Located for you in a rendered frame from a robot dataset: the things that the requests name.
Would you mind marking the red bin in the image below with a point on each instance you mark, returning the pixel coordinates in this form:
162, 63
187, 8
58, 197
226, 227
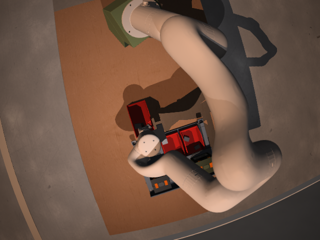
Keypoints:
195, 136
139, 114
174, 143

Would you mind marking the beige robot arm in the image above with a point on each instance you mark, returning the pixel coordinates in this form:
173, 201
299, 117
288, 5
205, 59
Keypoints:
240, 165

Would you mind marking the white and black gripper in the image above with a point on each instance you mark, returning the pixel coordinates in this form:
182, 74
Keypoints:
143, 128

